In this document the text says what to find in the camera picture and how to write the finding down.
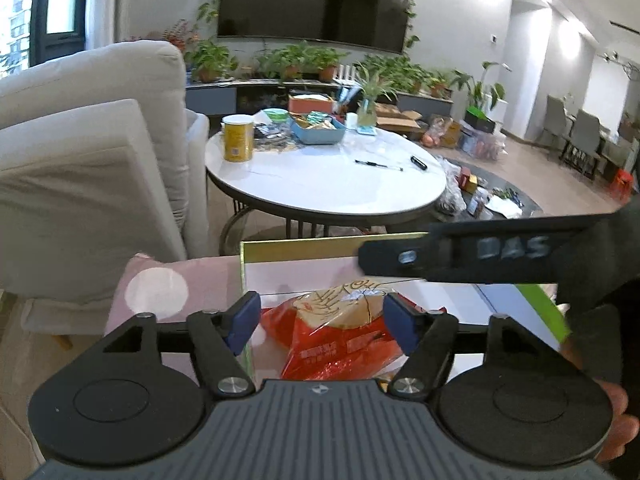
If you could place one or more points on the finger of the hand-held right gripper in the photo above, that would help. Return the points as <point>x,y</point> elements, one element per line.
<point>450,255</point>

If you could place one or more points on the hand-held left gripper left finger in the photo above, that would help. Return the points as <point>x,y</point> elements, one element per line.
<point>246,316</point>

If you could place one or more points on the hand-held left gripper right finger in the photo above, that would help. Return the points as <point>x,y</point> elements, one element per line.
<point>400,321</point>

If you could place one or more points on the red bread bag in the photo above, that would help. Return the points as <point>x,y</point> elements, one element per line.
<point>325,350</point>

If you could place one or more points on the green cardboard box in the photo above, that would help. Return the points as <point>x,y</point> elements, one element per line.
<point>300,249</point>

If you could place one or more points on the person's right hand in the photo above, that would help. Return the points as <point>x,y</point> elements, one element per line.
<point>619,420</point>

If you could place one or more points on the pink polka dot tablecloth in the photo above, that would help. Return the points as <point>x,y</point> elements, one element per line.
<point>210,280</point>

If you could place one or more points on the clear plastic bag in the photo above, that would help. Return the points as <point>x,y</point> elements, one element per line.
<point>452,190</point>

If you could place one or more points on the dark round low table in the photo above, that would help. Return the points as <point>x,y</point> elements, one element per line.
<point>520,195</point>

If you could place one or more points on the black marker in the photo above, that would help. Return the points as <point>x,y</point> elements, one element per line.
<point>419,163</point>

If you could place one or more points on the red stool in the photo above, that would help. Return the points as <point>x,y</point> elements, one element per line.
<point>622,182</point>

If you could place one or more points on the black pen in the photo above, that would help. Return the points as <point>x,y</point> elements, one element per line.
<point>377,164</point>

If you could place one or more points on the round white coffee table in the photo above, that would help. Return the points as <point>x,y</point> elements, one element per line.
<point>325,185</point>

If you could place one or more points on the open cardboard box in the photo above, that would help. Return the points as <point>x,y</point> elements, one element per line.
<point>397,119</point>

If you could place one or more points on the grey dining chair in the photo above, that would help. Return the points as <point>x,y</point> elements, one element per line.
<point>585,135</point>
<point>552,122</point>

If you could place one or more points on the glass vase with plant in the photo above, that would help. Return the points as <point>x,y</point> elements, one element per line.
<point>367,110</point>

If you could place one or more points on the tall plant in white pot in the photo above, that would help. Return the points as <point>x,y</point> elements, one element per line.
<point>480,90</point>

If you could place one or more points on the yellow can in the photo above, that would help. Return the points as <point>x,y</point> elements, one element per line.
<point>237,140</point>

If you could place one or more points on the blue tray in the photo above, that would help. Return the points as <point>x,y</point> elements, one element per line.
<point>317,135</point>

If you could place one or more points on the orange box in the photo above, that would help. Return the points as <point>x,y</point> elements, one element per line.
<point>310,105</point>

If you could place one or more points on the grey television cabinet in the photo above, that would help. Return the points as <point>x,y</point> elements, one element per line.
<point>215,97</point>

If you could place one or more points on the beige sofa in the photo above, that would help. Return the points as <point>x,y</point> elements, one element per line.
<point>75,160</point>

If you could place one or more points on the row of potted plants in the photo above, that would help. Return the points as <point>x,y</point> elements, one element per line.
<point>310,60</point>

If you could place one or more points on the potted green plant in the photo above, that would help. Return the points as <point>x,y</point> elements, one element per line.
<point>212,60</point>

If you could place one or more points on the red flower plant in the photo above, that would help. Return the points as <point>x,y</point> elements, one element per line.
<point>177,35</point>

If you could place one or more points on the window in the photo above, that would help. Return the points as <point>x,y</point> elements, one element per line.
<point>55,5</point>

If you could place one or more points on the wall television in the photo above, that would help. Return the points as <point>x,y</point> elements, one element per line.
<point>320,0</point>

